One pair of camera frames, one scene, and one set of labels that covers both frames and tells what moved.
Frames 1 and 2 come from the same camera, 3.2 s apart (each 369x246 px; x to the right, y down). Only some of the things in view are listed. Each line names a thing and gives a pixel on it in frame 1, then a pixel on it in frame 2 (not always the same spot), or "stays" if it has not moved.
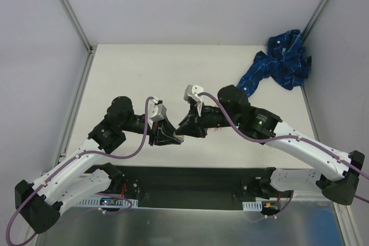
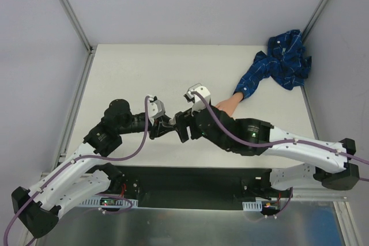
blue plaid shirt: x=285 y=60 stays
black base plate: x=158 y=188 stays
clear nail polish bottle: x=180 y=138 → x=172 y=121
